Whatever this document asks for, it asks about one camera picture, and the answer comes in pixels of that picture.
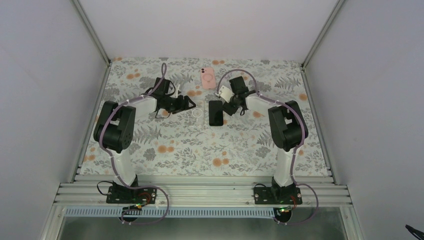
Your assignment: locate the clear phone case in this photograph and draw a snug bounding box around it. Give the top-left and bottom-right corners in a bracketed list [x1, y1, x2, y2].
[189, 99, 205, 128]

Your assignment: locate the black phone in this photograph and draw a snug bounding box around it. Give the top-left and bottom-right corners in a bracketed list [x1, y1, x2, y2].
[208, 100, 224, 127]

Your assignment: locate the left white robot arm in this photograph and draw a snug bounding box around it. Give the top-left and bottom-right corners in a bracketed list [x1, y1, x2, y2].
[93, 77, 197, 203]

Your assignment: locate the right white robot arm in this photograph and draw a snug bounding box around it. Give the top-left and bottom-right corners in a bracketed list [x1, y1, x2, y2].
[216, 77, 309, 204]

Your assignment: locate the pink phone case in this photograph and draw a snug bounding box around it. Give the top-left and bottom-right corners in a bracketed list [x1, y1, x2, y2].
[200, 67, 217, 90]

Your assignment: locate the floral table mat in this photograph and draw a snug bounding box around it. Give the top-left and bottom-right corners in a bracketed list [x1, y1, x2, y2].
[102, 57, 328, 177]

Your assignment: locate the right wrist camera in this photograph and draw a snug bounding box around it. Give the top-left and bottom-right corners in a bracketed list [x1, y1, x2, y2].
[217, 85, 234, 103]

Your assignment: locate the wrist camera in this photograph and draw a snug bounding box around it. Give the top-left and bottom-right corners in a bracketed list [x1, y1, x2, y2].
[217, 85, 234, 103]
[172, 84, 181, 98]

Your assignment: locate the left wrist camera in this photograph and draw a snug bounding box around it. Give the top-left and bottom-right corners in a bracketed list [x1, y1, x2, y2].
[172, 84, 181, 98]

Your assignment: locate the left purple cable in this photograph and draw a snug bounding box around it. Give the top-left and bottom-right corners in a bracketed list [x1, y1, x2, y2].
[98, 62, 168, 190]

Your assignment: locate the purple cable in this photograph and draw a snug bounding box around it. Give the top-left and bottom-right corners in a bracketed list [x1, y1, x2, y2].
[215, 68, 306, 188]
[98, 62, 168, 190]

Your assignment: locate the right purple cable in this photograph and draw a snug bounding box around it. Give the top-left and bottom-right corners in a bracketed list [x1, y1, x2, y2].
[215, 68, 306, 188]

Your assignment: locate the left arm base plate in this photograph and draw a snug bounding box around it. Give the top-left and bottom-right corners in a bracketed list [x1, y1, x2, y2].
[106, 185, 157, 205]

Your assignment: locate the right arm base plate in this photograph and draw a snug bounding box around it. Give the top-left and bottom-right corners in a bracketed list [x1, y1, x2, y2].
[253, 183, 303, 205]

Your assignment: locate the aluminium mounting rail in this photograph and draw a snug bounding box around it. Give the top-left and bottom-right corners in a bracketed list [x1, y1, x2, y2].
[53, 175, 353, 207]

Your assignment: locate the grey slotted cable duct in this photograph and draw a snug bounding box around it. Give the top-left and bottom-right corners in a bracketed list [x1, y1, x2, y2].
[63, 206, 274, 219]

